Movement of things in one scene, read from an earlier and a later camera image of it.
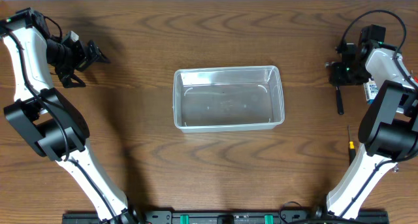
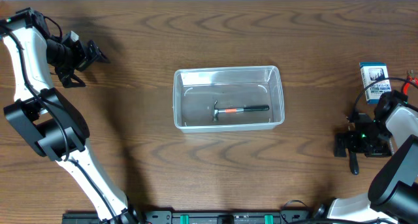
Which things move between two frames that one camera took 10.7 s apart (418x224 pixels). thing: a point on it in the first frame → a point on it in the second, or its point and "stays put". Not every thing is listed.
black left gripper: (80, 59) stays put
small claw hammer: (336, 76) → (245, 108)
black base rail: (230, 217) stays put
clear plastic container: (227, 98) stays put
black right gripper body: (354, 74) → (373, 140)
